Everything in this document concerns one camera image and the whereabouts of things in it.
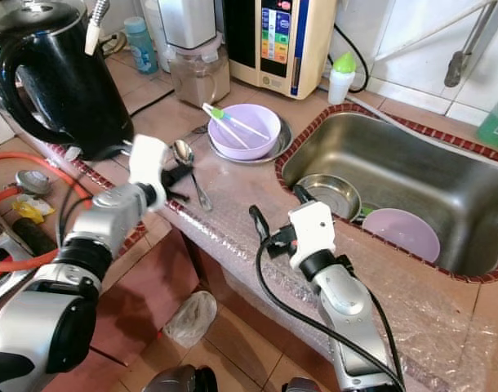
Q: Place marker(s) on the grey metal wall valve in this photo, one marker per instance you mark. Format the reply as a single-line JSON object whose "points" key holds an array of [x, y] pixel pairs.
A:
{"points": [[455, 69]]}

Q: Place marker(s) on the yellow wrapper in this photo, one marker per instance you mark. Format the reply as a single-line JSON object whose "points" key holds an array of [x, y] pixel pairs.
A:
{"points": [[33, 211]]}

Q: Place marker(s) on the clear jar with brown powder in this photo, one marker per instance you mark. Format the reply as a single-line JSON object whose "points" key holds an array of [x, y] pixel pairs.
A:
{"points": [[200, 82]]}

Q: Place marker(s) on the purple plastic plate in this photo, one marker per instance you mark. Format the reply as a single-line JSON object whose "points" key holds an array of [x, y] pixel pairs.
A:
{"points": [[404, 233]]}

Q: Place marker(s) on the stainless steel sink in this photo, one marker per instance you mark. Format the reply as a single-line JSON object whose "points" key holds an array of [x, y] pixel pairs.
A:
{"points": [[404, 171]]}

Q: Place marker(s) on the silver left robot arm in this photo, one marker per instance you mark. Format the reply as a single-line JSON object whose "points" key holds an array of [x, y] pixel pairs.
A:
{"points": [[110, 224]]}

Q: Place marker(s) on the green dish soap bottle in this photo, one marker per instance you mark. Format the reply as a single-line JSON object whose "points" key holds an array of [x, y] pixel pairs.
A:
{"points": [[495, 122]]}

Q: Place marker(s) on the robot left leg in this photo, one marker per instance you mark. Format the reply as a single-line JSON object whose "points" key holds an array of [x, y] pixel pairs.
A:
{"points": [[184, 380]]}

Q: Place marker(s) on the small blue bottle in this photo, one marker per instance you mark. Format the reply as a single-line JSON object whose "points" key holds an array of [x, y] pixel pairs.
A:
{"points": [[141, 47]]}

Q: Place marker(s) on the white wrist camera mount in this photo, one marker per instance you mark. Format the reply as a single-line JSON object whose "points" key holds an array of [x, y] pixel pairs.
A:
{"points": [[313, 229], [149, 159]]}

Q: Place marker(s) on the metal fork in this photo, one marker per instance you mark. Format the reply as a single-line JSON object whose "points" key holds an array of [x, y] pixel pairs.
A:
{"points": [[198, 128]]}

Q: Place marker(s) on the beige water ionizer appliance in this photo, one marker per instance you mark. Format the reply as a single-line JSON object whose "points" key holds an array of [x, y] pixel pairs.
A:
{"points": [[282, 41]]}

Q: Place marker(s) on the grey gas regulator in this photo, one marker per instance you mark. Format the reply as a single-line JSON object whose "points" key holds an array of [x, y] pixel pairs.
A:
{"points": [[31, 181]]}

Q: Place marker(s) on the white bottle with green cap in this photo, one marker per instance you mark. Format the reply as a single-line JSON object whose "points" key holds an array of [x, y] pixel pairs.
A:
{"points": [[340, 86]]}

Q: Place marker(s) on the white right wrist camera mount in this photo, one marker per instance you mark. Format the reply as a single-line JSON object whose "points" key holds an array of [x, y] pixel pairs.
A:
{"points": [[313, 229]]}

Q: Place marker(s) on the robot leg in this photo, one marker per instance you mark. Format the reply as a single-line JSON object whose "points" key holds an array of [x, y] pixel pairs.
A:
{"points": [[300, 386], [184, 380]]}

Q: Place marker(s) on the steel gas stove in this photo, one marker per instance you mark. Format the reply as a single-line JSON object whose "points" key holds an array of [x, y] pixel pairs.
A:
{"points": [[0, 286]]}

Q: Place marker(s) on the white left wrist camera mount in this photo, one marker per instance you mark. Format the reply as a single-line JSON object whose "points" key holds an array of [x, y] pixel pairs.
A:
{"points": [[149, 159]]}

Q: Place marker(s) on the green and white chopsticks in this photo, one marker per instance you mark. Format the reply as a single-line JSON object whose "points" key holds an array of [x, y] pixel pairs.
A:
{"points": [[216, 114], [363, 214]]}

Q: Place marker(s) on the round steel plate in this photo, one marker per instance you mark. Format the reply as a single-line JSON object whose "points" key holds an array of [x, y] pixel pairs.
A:
{"points": [[285, 143]]}

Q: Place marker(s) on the black electric kettle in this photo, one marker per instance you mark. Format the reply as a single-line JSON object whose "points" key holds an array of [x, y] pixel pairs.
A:
{"points": [[61, 82]]}

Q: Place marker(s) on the clear bubble wrap sheet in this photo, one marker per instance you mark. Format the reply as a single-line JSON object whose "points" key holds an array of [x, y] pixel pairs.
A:
{"points": [[445, 327]]}

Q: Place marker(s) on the purple plastic bowl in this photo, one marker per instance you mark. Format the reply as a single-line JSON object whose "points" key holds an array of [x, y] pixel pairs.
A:
{"points": [[253, 139]]}

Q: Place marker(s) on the robot right leg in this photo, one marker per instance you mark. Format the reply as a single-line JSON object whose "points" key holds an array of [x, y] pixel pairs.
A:
{"points": [[300, 386]]}

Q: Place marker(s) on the white plastic container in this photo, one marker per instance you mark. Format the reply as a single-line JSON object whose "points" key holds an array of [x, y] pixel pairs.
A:
{"points": [[151, 8]]}

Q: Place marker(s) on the dark cylindrical roll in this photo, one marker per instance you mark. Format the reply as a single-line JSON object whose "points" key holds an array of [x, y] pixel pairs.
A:
{"points": [[35, 238]]}

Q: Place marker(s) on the flexible metal faucet spout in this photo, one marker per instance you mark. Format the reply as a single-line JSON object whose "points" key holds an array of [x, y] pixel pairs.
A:
{"points": [[92, 39]]}

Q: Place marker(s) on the small steel bowl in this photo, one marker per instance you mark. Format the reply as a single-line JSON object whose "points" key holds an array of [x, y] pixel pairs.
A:
{"points": [[335, 196]]}

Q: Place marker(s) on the crumpled clear plastic bag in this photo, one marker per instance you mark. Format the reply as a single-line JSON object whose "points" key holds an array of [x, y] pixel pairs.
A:
{"points": [[190, 318]]}

